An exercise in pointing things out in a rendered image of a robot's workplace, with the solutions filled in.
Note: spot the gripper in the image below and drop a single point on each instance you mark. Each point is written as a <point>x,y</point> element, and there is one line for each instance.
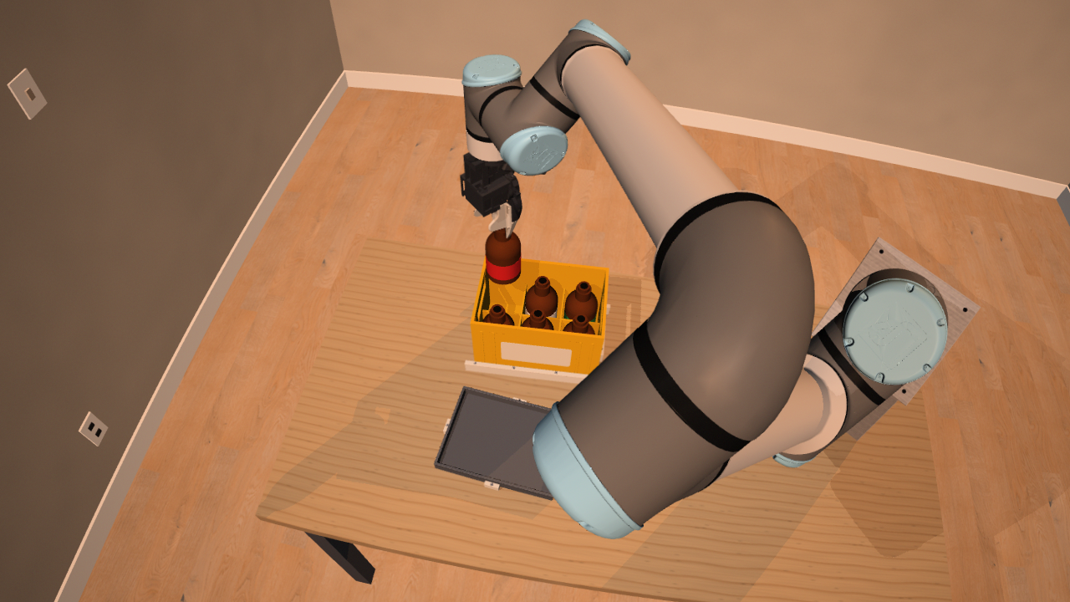
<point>498,193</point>

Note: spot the yellow bottle crate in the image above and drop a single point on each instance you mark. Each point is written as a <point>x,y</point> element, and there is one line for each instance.
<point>537,348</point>

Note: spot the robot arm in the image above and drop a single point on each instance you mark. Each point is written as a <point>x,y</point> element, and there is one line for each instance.
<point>722,355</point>

